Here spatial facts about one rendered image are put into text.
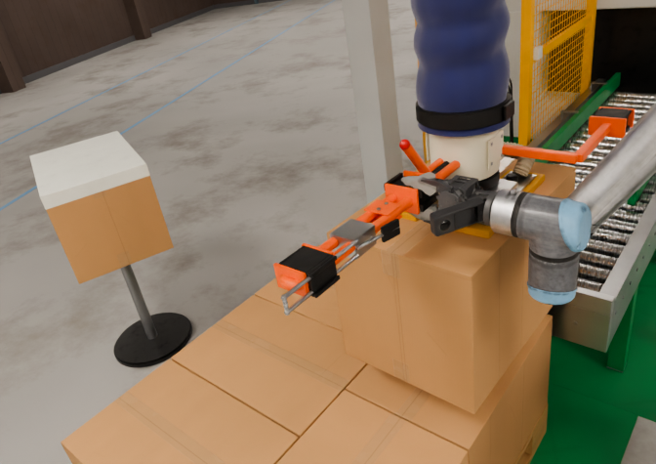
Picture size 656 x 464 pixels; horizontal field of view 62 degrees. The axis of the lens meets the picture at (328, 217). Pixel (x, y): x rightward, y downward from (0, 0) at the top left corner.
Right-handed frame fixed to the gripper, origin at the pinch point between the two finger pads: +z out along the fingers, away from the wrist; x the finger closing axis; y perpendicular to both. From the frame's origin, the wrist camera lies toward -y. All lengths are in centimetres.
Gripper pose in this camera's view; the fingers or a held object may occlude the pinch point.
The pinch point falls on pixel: (405, 195)
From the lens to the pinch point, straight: 120.0
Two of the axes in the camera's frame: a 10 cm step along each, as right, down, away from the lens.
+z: -7.7, -2.0, 6.0
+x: -1.4, -8.7, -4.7
